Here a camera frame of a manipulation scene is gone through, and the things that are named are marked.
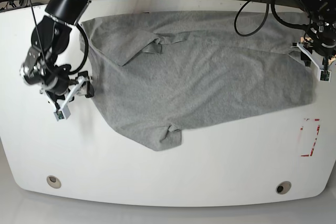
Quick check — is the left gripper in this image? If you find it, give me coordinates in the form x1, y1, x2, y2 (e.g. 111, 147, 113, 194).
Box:
300, 52, 311, 67

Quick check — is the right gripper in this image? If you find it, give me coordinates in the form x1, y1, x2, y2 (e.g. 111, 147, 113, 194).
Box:
77, 71, 95, 98

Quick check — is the grey T-shirt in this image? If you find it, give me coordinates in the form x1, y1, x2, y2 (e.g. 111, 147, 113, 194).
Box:
82, 11, 314, 151

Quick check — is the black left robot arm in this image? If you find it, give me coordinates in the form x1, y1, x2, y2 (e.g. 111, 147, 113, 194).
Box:
271, 0, 335, 72

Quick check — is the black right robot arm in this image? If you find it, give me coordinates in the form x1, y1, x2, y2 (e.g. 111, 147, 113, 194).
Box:
20, 0, 91, 96

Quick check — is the red tape rectangle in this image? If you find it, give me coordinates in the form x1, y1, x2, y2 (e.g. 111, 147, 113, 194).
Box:
298, 118, 321, 157

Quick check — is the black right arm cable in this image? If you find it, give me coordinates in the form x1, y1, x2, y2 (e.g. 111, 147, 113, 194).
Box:
68, 24, 90, 74

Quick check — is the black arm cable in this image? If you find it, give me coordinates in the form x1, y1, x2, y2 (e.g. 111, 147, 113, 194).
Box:
234, 0, 310, 37
68, 24, 90, 74

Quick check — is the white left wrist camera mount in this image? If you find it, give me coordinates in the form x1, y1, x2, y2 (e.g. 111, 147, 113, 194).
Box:
292, 42, 335, 82

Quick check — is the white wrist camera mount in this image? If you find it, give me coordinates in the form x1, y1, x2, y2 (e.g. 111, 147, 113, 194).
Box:
292, 42, 335, 82
40, 77, 85, 121

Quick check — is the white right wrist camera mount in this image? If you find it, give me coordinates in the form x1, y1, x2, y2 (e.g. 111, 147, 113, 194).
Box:
40, 77, 85, 121

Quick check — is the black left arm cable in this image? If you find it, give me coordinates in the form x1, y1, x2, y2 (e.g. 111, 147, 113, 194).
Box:
234, 0, 310, 37

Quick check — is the left table cable grommet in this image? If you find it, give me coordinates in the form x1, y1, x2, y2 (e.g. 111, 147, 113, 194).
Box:
46, 176, 61, 189

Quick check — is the table cable grommet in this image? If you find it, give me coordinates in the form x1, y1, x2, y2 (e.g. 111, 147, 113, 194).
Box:
276, 181, 291, 195
46, 176, 61, 189

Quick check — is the right table cable grommet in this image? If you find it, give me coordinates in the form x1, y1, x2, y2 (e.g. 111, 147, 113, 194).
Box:
276, 181, 291, 195

